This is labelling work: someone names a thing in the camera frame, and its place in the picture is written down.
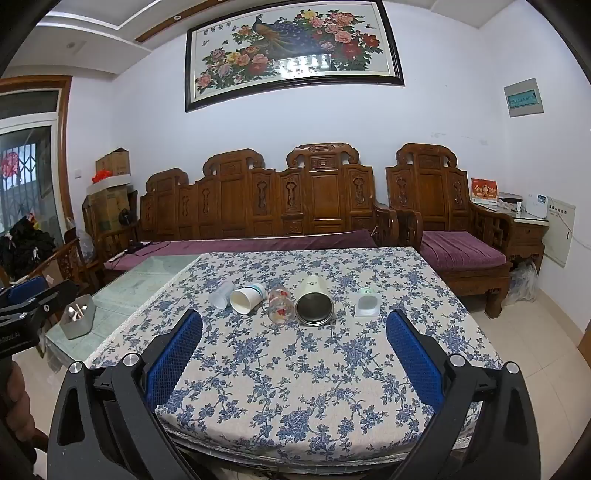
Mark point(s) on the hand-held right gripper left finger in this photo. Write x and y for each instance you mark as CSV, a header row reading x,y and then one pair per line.
x,y
175,360

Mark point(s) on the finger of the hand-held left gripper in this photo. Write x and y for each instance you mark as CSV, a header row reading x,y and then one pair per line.
x,y
28,290

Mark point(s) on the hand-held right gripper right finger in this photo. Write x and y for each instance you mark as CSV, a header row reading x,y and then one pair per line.
x,y
415,360

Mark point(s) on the small white translucent cup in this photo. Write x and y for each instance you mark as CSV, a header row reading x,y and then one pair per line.
x,y
368,303

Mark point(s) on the clear plastic cup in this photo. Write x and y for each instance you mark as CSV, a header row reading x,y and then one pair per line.
x,y
221,295

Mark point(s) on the white paper cup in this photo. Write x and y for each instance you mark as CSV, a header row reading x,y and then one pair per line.
x,y
247,299

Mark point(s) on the cream steel-lined cup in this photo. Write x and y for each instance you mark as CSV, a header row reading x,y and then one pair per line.
x,y
314,302

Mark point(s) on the red-printed clear glass cup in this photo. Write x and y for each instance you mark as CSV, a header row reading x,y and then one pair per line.
x,y
280,305

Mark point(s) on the person's left hand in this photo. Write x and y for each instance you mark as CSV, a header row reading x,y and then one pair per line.
x,y
14,401

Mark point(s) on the dark clothes pile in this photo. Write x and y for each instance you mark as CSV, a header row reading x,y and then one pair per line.
x,y
25,247

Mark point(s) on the wooden side chair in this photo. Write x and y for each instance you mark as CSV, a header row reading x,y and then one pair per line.
x,y
69,263

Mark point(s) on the grey metal container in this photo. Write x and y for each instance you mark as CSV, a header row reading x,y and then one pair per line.
x,y
79,318

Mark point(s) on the blue floral tablecloth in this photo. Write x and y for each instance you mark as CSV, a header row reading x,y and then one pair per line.
x,y
286,378

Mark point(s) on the large cardboard box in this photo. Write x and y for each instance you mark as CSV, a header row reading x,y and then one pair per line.
x,y
108,210

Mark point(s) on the square purple seat cushion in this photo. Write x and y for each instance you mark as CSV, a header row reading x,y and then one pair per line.
x,y
457,251

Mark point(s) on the black desk fan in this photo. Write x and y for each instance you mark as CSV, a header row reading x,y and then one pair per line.
x,y
127,219

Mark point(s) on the wooden framed glass door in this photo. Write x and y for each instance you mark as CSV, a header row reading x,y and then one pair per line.
x,y
32,161

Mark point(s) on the clear plastic bags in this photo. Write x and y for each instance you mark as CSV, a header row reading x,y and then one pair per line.
x,y
521,281

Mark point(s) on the red plastic bag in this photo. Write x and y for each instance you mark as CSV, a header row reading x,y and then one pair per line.
x,y
101,176

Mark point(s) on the long purple seat cushion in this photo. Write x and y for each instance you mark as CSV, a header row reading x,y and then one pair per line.
x,y
258,243

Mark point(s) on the small cardboard box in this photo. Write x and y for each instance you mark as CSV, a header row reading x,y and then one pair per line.
x,y
113,162

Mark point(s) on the carved wooden armchair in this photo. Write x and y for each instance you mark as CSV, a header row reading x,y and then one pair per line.
x,y
438,198

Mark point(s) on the wooden side table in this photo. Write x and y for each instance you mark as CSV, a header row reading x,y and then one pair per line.
x,y
528,235

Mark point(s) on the red gift box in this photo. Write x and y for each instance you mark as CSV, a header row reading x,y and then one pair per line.
x,y
483,191

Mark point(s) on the carved wooden sofa bench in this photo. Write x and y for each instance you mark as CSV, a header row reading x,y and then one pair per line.
x,y
277,203

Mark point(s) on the white router device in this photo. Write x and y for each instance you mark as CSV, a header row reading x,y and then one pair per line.
x,y
537,205

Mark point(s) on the framed peacock flower painting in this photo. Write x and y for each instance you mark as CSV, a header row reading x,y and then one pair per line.
x,y
295,50

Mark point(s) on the white wall cabinet box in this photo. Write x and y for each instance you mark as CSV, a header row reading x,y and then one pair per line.
x,y
561,230

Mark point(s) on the grey wall electrical panel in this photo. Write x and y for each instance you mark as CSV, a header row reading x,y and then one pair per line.
x,y
524,98

